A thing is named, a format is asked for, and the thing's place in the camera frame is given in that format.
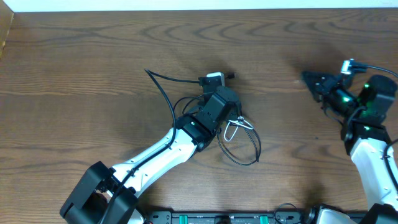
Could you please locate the long black usb cable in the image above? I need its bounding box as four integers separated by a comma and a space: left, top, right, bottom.
216, 73, 262, 167

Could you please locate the white usb cable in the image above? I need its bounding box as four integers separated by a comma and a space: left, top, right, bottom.
223, 116, 254, 142

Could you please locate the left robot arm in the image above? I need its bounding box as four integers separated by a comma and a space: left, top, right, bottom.
60, 86, 239, 223

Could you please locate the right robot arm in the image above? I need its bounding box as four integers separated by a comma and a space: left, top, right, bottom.
302, 72, 397, 223

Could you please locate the right camera black cable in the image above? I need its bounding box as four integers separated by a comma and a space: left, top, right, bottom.
351, 62, 398, 194

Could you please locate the camera black cable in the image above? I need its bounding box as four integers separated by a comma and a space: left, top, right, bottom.
99, 68, 201, 224
351, 62, 398, 194

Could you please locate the left camera black cable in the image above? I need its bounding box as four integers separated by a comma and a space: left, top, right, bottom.
99, 68, 201, 224

